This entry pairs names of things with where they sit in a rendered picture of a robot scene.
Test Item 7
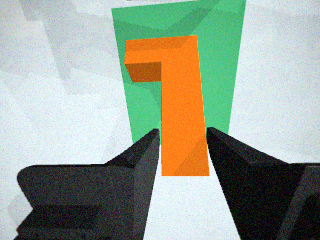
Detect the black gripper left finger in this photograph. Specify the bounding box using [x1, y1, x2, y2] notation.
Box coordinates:
[17, 128, 160, 240]

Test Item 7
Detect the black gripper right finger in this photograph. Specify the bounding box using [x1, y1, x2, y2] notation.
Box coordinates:
[206, 127, 320, 240]

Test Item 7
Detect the orange l-shaped part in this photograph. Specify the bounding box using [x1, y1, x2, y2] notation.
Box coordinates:
[124, 35, 210, 176]

